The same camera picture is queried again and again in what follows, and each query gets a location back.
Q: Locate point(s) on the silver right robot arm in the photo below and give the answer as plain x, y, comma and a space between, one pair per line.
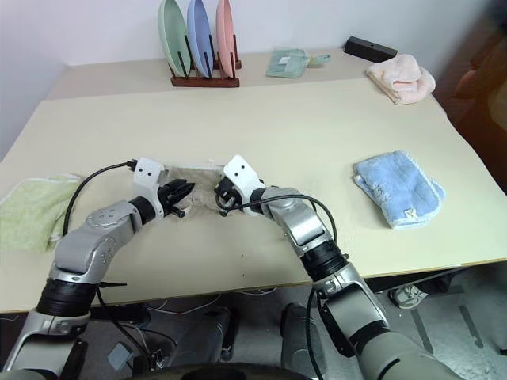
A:
301, 225

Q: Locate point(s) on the black power strip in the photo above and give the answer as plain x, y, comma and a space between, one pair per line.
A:
119, 313

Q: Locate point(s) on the beige towel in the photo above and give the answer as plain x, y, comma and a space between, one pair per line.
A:
198, 178

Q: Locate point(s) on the pink plate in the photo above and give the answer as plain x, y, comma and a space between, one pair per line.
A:
225, 35

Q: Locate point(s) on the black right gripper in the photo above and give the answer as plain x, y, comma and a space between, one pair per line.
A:
230, 194

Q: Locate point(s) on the pink towel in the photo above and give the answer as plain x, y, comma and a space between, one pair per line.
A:
400, 75

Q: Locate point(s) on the black rectangular box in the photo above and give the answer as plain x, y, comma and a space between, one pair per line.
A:
368, 48

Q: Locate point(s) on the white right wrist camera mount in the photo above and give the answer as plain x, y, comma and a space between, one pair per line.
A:
241, 170

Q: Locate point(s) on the dark rounded robot leg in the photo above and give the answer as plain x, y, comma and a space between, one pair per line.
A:
297, 336
214, 332

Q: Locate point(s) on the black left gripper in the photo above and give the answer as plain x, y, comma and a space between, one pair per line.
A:
167, 196

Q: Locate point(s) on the white sneaker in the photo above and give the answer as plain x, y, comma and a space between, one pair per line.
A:
408, 297

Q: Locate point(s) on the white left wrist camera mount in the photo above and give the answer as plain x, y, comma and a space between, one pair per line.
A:
146, 174

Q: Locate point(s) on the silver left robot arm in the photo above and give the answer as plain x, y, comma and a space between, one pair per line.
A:
79, 245

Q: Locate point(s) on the teal folded cloth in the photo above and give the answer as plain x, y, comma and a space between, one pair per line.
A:
285, 63

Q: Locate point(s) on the green plate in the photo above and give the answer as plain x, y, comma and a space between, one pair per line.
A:
172, 35

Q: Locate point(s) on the brown wooden dish rack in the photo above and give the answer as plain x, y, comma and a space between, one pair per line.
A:
206, 82

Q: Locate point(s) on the blue plate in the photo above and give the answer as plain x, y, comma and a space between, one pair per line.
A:
198, 31

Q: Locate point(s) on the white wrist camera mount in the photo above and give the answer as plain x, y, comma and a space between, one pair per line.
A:
241, 170
146, 174

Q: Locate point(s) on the light green towel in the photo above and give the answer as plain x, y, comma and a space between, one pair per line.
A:
27, 210

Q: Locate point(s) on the light blue towel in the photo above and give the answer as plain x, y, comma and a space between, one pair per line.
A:
400, 190

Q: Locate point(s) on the brown wooden furniture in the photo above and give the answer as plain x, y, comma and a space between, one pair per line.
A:
483, 99

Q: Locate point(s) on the small grey box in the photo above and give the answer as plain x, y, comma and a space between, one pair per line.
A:
119, 355

